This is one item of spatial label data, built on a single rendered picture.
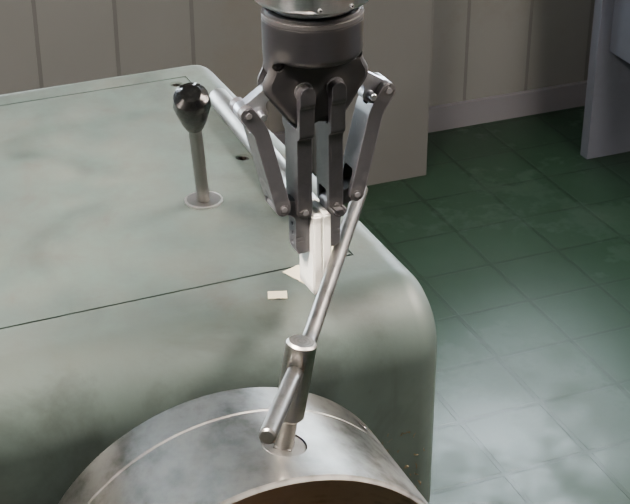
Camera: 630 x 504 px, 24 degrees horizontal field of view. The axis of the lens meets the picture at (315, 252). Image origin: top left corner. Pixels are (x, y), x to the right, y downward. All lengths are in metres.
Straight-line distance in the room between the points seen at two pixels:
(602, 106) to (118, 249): 3.23
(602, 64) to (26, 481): 3.37
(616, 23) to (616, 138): 0.38
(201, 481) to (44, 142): 0.56
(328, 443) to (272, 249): 0.25
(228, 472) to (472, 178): 3.30
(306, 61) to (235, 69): 3.20
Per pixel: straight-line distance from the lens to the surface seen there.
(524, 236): 3.99
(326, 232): 1.13
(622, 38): 4.29
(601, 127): 4.44
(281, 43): 1.05
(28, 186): 1.41
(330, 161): 1.11
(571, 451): 3.18
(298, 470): 1.04
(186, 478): 1.05
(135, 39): 4.12
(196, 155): 1.29
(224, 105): 1.51
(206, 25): 4.18
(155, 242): 1.29
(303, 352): 1.02
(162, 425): 1.10
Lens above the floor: 1.87
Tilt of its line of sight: 29 degrees down
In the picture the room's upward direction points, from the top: straight up
